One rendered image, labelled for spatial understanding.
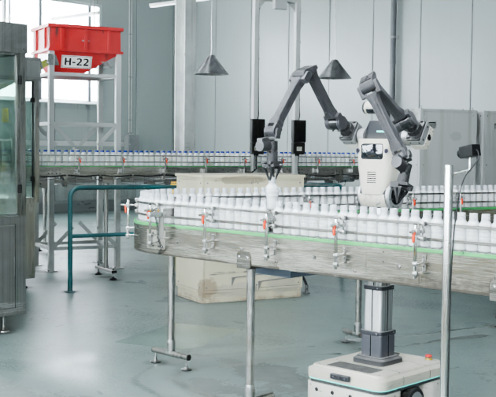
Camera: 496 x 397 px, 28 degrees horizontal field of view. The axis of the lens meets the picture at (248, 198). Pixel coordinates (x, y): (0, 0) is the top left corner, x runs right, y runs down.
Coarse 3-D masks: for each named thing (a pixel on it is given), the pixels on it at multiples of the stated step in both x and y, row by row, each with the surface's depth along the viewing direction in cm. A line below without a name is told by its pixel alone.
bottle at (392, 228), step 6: (390, 210) 459; (396, 210) 457; (390, 216) 458; (396, 216) 457; (390, 228) 457; (396, 228) 457; (390, 234) 457; (396, 234) 457; (390, 240) 457; (396, 240) 457
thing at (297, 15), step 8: (296, 8) 1147; (296, 16) 1147; (296, 24) 1148; (296, 32) 1148; (296, 40) 1149; (296, 48) 1149; (296, 56) 1150; (296, 64) 1150; (296, 104) 1153; (296, 112) 1154; (296, 160) 1157; (296, 168) 1158
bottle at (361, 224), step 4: (364, 208) 470; (360, 212) 472; (364, 212) 470; (360, 216) 470; (364, 216) 469; (360, 224) 470; (364, 224) 469; (360, 228) 470; (364, 228) 469; (360, 236) 470; (364, 236) 470; (360, 240) 471; (364, 240) 470
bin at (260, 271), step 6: (258, 270) 556; (264, 270) 553; (270, 270) 549; (276, 270) 546; (282, 270) 543; (240, 276) 547; (282, 276) 543; (288, 276) 540; (294, 276) 542; (258, 282) 528; (258, 288) 529
